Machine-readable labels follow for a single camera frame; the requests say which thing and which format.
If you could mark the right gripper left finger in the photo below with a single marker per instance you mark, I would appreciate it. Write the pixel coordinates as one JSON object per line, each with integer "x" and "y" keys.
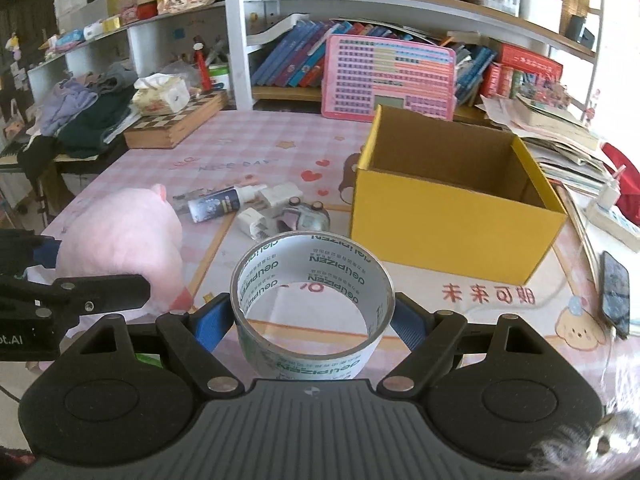
{"x": 189, "y": 341}

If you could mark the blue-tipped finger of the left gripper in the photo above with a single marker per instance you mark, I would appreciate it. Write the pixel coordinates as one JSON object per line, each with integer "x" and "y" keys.
{"x": 46, "y": 252}

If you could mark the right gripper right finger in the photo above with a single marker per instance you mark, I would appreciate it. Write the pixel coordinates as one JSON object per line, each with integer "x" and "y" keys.
{"x": 432, "y": 339}

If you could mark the pink plush toy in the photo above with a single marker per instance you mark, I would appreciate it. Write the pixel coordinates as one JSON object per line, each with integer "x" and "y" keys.
{"x": 131, "y": 231}

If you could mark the blue white spray bottle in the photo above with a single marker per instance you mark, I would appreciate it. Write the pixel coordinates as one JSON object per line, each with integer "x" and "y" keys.
{"x": 220, "y": 203}

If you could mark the white charger plug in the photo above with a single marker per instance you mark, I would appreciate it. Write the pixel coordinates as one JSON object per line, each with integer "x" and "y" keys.
{"x": 279, "y": 195}
{"x": 253, "y": 224}

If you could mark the yellow cardboard box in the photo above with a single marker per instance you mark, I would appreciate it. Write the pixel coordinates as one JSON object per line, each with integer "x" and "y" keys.
{"x": 453, "y": 198}

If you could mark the pile of clothes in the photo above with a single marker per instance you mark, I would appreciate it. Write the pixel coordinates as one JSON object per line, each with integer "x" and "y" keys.
{"x": 80, "y": 117}

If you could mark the small grey toy car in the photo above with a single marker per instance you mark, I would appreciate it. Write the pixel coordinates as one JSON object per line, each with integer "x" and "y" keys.
{"x": 299, "y": 216}

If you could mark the wooden chess box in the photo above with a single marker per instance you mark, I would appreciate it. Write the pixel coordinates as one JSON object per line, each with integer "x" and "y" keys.
{"x": 166, "y": 132}

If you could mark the smartphone on table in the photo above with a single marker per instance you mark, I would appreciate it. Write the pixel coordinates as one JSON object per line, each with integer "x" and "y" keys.
{"x": 615, "y": 294}

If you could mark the tissue box with cover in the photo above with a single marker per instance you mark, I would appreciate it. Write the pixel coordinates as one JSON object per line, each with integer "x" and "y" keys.
{"x": 160, "y": 94}

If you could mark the white power strip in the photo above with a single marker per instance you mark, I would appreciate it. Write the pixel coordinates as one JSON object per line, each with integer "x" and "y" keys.
{"x": 615, "y": 224}

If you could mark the stack of papers and books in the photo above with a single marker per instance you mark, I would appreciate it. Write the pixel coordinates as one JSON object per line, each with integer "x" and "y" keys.
{"x": 576, "y": 161}

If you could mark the red fabric item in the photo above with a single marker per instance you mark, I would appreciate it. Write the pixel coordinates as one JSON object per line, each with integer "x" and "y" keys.
{"x": 629, "y": 201}

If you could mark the red bottle with figurine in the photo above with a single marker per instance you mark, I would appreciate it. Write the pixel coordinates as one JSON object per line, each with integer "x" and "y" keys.
{"x": 202, "y": 68}

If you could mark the pink learning tablet toy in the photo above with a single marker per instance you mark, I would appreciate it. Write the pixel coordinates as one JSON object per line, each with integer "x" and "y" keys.
{"x": 362, "y": 73}

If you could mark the white bookshelf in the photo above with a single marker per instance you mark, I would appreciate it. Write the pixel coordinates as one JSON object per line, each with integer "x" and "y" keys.
{"x": 150, "y": 44}

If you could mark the red dictionary book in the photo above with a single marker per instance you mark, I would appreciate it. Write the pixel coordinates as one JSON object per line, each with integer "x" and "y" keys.
{"x": 529, "y": 62}

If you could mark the row of blue books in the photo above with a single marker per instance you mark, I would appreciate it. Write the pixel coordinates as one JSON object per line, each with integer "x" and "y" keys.
{"x": 296, "y": 54}

